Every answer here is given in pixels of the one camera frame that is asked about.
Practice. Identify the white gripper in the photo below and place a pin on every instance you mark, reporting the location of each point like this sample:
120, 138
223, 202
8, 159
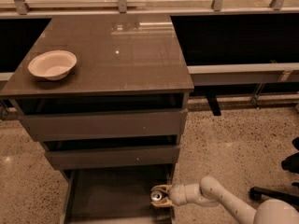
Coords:
177, 194

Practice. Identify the silver redbull can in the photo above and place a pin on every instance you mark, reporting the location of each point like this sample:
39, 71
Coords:
157, 196

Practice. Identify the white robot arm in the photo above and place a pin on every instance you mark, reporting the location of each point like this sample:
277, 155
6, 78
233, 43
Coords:
281, 208

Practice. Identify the open grey bottom drawer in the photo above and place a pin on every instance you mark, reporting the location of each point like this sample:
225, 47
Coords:
119, 195

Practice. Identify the grey top drawer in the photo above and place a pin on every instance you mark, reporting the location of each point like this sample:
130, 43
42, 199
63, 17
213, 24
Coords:
104, 125

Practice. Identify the grey middle drawer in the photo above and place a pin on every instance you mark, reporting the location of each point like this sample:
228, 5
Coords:
112, 157

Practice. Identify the long grey bench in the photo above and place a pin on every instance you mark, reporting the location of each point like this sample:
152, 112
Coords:
254, 80

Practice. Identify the white paper bowl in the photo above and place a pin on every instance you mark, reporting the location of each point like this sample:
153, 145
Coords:
53, 65

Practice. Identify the metal window railing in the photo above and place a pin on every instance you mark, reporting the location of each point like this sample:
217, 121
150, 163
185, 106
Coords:
149, 3

